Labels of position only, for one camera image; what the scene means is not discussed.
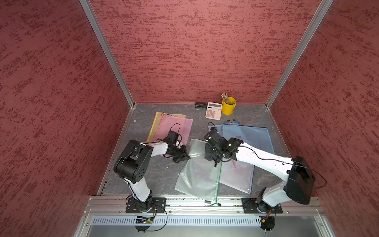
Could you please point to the pink mesh document bag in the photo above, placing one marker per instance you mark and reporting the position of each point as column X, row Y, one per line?
column 181, row 126

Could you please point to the perforated metal strip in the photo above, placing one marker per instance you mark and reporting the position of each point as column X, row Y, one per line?
column 212, row 221

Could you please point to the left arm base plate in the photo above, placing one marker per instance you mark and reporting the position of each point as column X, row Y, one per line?
column 151, row 206

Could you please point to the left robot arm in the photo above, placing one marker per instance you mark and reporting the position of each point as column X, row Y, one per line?
column 131, row 166

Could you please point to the left circuit board with cables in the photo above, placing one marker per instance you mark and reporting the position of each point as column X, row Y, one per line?
column 145, row 220

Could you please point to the right black connector box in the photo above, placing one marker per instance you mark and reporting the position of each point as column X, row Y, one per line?
column 267, row 222

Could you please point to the blue mesh document bag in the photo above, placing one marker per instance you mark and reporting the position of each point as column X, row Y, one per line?
column 257, row 137

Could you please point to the black stapler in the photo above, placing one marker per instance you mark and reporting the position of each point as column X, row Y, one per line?
column 200, row 105

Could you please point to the aluminium front rail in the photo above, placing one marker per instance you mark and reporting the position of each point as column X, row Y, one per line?
column 183, row 205

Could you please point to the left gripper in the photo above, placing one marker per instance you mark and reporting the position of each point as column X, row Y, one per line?
column 183, row 156

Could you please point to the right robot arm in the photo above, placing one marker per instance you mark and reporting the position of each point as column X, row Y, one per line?
column 297, row 178

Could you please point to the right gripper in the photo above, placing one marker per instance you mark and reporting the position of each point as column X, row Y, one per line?
column 208, row 152

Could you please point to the yellow mesh document bag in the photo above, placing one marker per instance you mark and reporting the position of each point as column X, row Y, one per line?
column 156, row 123

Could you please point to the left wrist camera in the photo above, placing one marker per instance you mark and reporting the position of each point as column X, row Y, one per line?
column 172, row 138

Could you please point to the clear white mesh document bag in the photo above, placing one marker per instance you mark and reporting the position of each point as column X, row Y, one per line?
column 237, row 175

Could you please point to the green mesh document bag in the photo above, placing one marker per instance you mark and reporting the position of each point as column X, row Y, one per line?
column 199, row 177

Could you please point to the yellow mug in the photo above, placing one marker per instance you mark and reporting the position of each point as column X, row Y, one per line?
column 228, row 108

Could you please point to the pink calculator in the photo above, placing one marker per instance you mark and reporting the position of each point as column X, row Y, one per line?
column 213, row 111

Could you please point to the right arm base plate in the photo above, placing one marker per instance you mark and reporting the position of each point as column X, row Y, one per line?
column 252, row 206

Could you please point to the pencils in mug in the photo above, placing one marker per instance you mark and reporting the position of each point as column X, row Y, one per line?
column 225, row 98

